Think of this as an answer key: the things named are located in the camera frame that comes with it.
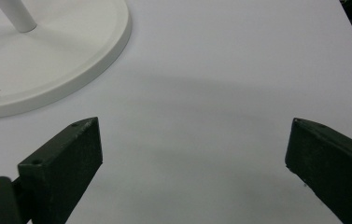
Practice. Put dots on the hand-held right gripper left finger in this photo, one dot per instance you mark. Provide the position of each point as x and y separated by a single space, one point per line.
61 165

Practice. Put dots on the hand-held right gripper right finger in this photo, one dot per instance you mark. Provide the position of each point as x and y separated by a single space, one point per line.
332 165

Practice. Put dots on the white round stand base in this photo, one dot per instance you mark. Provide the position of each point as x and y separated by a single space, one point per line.
39 62

